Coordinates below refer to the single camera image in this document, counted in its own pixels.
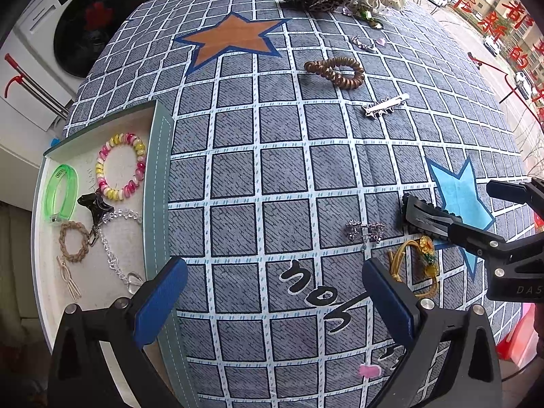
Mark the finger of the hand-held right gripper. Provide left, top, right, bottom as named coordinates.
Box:
left=448, top=217, right=544, bottom=265
left=487, top=177, right=544, bottom=205

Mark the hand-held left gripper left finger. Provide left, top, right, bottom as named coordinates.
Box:
left=48, top=257, right=189, bottom=408

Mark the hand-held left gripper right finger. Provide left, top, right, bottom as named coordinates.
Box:
left=362, top=258, right=504, bottom=408

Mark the clear crystal chain bracelet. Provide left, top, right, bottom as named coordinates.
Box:
left=91, top=208, right=144, bottom=294

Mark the beige braided hair tie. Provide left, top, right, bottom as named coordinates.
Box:
left=58, top=221, right=95, bottom=263

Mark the small black claw clip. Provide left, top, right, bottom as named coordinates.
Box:
left=79, top=193, right=115, bottom=224

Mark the colourful bead bracelet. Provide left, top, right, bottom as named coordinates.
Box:
left=96, top=133, right=147, bottom=202

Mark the clear green bangle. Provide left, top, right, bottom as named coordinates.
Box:
left=45, top=164, right=79, bottom=223

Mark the white tray with green rim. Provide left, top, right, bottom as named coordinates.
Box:
left=31, top=101, right=200, bottom=408

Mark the red plastic item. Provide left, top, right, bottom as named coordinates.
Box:
left=495, top=302, right=540, bottom=362

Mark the silver star hair clip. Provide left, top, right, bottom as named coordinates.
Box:
left=363, top=92, right=411, bottom=117

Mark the grey checked star blanket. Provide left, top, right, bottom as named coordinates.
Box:
left=64, top=0, right=525, bottom=408

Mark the dark green hair clip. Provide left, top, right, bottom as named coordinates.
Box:
left=351, top=4, right=385, bottom=30

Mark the white washing machine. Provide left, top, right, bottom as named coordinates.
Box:
left=17, top=0, right=156, bottom=94

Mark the yellow sunflower hair tie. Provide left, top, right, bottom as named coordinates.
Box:
left=388, top=238, right=440, bottom=300

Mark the brown spiral hair tie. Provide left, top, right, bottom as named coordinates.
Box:
left=304, top=56, right=366, bottom=90

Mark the red-handled metal pole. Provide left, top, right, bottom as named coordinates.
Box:
left=4, top=53, right=71, bottom=120

